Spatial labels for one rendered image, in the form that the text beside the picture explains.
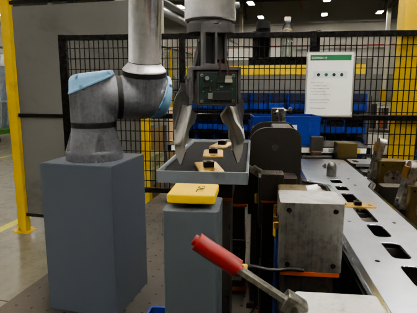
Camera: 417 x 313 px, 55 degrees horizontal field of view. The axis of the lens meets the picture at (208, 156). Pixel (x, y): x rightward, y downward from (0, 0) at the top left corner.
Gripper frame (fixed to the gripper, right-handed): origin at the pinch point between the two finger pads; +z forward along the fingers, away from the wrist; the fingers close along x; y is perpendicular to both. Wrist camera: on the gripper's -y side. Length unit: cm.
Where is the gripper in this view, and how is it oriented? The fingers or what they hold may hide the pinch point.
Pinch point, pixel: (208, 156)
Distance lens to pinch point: 64.3
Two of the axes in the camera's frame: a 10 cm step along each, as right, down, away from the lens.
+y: 1.5, 1.7, -9.7
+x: 9.9, -0.2, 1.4
